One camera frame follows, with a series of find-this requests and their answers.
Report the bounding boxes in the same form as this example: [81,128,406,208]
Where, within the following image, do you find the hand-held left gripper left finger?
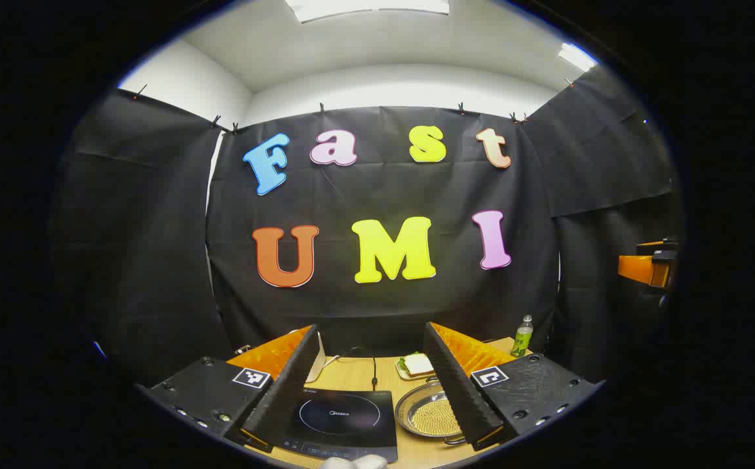
[136,324,324,453]

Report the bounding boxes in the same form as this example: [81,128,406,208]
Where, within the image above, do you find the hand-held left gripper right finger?
[423,321,605,452]

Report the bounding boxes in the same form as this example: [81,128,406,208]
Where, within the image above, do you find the stainless steel pot black handles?
[395,376,477,447]

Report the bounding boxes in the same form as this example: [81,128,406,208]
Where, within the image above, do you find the black induction cooktop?
[279,386,399,464]

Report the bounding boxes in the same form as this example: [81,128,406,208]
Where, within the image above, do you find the pile of soybeans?
[410,396,463,437]

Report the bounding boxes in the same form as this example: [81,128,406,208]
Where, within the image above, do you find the white toaster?
[304,331,330,384]

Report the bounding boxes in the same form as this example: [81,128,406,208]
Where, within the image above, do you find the sandwich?
[398,353,435,377]

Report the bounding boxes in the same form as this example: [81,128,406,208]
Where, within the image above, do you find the white sandwich plate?
[395,357,437,382]

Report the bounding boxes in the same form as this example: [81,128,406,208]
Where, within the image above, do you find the green tea bottle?
[511,315,535,358]

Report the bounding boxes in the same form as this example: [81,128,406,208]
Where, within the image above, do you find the small ceiling light panel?
[558,42,599,73]

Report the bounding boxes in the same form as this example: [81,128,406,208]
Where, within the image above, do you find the row of black cloth clips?
[132,77,577,135]

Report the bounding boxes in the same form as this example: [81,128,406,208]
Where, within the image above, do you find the large ceiling light panel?
[285,0,451,25]

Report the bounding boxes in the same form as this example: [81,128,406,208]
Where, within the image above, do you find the black power cable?
[340,347,379,391]

